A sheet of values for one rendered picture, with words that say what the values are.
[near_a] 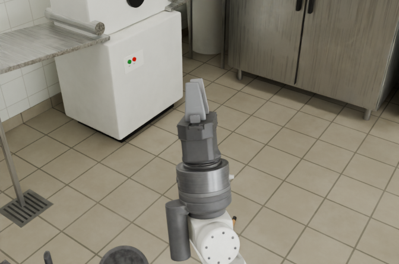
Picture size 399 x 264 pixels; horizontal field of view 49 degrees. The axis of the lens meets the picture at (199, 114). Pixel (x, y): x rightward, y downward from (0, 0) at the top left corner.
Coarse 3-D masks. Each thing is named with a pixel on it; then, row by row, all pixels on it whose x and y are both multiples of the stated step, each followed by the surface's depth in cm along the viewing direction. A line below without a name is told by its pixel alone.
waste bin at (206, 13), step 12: (192, 0) 451; (204, 0) 444; (216, 0) 444; (228, 0) 451; (192, 12) 460; (204, 12) 452; (216, 12) 452; (228, 12) 460; (192, 24) 468; (204, 24) 460; (216, 24) 460; (228, 24) 470; (192, 36) 477; (204, 36) 468; (216, 36) 468; (228, 36) 480; (192, 48) 487; (204, 48) 476; (216, 48) 477
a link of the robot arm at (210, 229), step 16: (224, 192) 71; (176, 208) 71; (192, 208) 70; (208, 208) 70; (224, 208) 72; (176, 224) 72; (192, 224) 72; (208, 224) 71; (224, 224) 71; (176, 240) 72; (192, 240) 73; (208, 240) 69; (224, 240) 69; (176, 256) 73; (208, 256) 69; (224, 256) 70
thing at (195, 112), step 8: (192, 88) 68; (200, 88) 69; (192, 96) 68; (200, 96) 68; (192, 104) 68; (200, 104) 68; (192, 112) 69; (200, 112) 68; (192, 120) 68; (200, 120) 69
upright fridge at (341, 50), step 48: (240, 0) 378; (288, 0) 352; (336, 0) 330; (384, 0) 310; (240, 48) 401; (288, 48) 372; (336, 48) 347; (384, 48) 325; (336, 96) 366; (384, 96) 364
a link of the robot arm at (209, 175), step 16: (192, 128) 66; (208, 128) 67; (192, 144) 68; (208, 144) 68; (192, 160) 69; (208, 160) 69; (224, 160) 74; (176, 176) 74; (192, 176) 69; (208, 176) 69; (224, 176) 71; (192, 192) 70; (208, 192) 70
